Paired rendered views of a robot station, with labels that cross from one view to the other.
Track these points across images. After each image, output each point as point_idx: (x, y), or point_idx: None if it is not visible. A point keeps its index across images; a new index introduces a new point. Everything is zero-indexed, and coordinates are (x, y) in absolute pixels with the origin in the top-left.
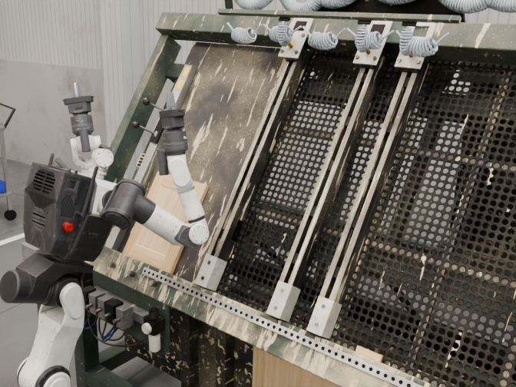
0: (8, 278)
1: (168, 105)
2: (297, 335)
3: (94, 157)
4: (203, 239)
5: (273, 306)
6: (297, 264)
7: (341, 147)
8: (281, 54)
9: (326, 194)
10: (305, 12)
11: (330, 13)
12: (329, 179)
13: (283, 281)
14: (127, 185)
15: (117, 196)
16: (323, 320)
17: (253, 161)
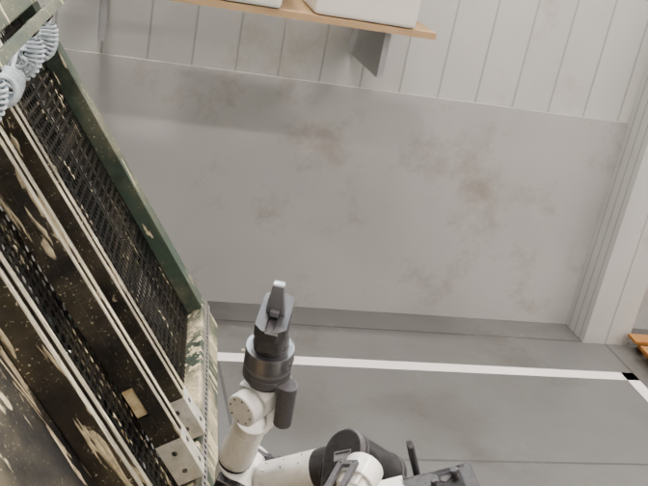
0: None
1: (285, 303)
2: (203, 451)
3: (377, 484)
4: None
5: (199, 460)
6: (167, 401)
7: (69, 242)
8: None
9: (111, 308)
10: (16, 42)
11: (28, 31)
12: (98, 288)
13: (180, 431)
14: (365, 437)
15: (386, 452)
16: (197, 408)
17: (75, 372)
